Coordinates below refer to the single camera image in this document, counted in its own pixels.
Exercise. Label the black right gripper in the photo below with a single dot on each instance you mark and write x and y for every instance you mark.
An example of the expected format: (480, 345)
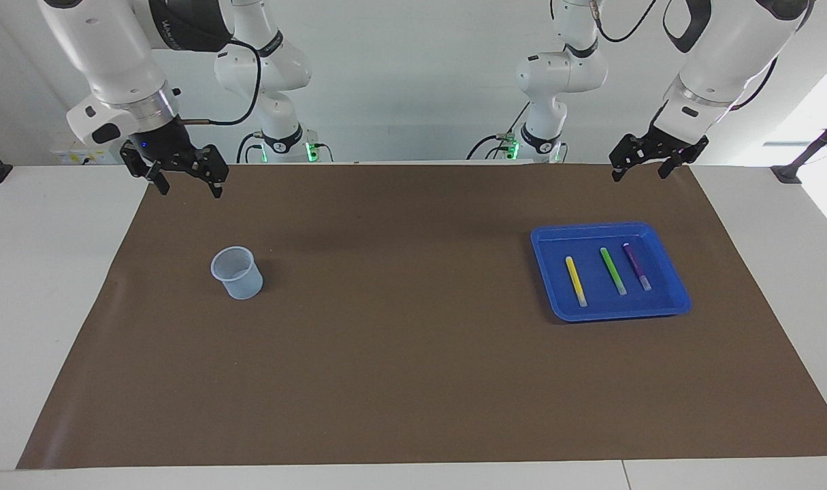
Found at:
(163, 144)

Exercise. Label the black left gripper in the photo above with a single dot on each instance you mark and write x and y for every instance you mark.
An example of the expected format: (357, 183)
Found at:
(672, 143)

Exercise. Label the purple pen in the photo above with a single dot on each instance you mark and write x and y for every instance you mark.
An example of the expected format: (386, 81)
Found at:
(636, 267)

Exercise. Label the green pen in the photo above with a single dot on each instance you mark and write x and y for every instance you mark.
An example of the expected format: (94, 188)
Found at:
(613, 271)

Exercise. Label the yellow pen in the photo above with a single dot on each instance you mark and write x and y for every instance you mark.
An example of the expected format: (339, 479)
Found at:
(576, 280)

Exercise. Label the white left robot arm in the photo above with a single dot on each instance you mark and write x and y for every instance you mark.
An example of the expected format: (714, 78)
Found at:
(726, 54)

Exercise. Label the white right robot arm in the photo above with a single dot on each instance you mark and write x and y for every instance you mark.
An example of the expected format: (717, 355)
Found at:
(107, 54)

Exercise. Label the black stand with pole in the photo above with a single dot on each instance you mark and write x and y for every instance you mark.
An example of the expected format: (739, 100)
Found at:
(787, 173)

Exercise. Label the clear plastic cup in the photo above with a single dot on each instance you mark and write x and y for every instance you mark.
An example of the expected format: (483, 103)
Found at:
(239, 282)

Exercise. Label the blue plastic tray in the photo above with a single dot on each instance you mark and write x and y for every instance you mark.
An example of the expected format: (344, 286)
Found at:
(614, 306)

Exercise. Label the brown table mat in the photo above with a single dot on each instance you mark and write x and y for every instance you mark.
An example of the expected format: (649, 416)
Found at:
(413, 354)

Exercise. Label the white wall power strip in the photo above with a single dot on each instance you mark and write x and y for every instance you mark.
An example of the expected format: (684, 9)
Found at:
(69, 156)

